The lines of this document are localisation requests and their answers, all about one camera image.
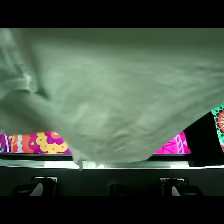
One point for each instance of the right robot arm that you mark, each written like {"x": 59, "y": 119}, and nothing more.
{"x": 180, "y": 187}

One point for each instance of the white shirt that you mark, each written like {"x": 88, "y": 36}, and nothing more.
{"x": 113, "y": 96}

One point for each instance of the black garment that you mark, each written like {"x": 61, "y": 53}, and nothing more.
{"x": 202, "y": 143}

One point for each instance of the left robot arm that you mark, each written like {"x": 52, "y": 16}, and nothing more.
{"x": 40, "y": 187}

